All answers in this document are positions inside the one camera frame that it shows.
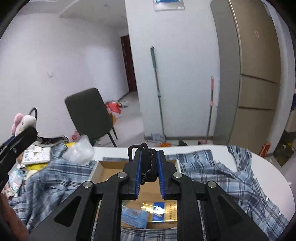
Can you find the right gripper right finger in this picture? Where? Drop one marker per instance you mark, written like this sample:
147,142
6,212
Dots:
168,188

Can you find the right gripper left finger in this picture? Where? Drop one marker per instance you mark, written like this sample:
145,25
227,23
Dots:
131,188

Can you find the white pink plush bunny headband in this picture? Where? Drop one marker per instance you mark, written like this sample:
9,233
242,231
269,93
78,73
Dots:
22,122

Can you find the white cardboard box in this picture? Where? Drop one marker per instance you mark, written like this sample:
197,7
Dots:
149,191

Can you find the gold cigarette box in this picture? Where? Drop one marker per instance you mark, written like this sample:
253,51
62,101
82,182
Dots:
161,212

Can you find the blue tissue pack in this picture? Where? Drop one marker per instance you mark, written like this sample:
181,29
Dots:
134,218

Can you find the white paper booklet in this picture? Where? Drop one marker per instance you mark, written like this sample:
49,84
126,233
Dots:
37,155

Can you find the clear plastic bag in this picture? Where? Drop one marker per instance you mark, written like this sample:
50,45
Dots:
80,152

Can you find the blue plaid shirt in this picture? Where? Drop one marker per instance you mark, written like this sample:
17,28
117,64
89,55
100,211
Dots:
48,188

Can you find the dark chair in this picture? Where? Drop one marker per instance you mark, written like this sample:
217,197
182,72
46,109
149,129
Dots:
89,115

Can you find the red plastic bag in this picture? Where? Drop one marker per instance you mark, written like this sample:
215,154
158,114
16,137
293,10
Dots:
113,107

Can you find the dark wooden door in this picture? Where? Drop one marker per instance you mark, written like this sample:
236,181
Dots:
129,68

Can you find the gold refrigerator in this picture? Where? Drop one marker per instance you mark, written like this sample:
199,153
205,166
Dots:
250,72

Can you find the pink broom handle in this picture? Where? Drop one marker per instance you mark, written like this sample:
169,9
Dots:
205,140

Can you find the wall electrical panel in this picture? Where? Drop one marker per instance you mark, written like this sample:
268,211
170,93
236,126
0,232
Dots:
168,5

